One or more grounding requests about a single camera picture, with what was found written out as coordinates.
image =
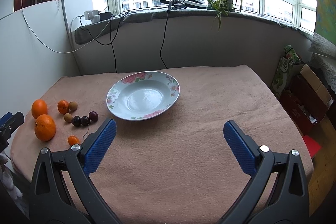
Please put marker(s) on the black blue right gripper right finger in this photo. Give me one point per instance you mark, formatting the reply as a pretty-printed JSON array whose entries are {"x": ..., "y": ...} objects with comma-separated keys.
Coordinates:
[{"x": 277, "y": 190}]

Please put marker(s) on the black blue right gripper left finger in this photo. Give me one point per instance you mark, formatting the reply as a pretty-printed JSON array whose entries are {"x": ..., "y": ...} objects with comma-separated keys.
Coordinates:
[{"x": 61, "y": 190}]

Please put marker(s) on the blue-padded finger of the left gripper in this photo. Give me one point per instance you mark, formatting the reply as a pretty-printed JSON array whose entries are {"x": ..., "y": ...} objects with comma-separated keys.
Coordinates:
[{"x": 5, "y": 118}]

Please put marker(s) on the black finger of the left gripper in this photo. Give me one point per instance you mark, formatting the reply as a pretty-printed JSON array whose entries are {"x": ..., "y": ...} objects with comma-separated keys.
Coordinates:
[{"x": 8, "y": 128}]

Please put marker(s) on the smooth orange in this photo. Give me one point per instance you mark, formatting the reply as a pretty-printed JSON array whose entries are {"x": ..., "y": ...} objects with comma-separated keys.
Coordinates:
[{"x": 38, "y": 108}]

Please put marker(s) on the large rough orange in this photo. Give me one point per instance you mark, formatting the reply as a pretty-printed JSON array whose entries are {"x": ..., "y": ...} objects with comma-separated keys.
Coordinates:
[{"x": 45, "y": 127}]

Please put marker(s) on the small mandarin with stem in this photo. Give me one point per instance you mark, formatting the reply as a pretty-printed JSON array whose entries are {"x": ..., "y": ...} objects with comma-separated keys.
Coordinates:
[{"x": 63, "y": 107}]

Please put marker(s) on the brown longan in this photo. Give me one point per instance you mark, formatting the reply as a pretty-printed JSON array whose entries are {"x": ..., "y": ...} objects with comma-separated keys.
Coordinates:
[
  {"x": 72, "y": 106},
  {"x": 68, "y": 117}
]

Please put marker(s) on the tiny orange kumquat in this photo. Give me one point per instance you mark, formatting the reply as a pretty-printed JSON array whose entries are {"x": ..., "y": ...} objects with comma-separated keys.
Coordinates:
[{"x": 72, "y": 140}]

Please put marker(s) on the dark red cherry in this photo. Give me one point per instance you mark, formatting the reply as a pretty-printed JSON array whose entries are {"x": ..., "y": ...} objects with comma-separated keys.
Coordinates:
[{"x": 93, "y": 116}]

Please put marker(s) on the brown cardboard box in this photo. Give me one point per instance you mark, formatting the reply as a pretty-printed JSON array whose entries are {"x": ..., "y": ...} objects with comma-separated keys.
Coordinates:
[{"x": 306, "y": 99}]

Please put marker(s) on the grey-green windowsill cloth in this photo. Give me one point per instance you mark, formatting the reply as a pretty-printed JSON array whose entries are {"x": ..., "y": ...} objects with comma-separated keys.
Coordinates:
[{"x": 85, "y": 34}]

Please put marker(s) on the pink towel table cover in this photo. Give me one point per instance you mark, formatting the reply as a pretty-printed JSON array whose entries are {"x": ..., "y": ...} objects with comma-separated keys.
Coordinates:
[{"x": 176, "y": 167}]

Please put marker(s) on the white power strip with chargers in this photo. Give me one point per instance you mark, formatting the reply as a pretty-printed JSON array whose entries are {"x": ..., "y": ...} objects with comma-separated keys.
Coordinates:
[{"x": 96, "y": 16}]

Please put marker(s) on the floral white ceramic plate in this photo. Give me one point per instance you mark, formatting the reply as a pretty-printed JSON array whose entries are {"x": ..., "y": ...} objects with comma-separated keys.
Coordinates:
[{"x": 142, "y": 95}]

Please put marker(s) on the black ring light device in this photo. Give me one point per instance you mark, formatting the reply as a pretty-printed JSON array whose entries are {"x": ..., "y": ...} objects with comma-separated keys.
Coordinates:
[{"x": 183, "y": 4}]

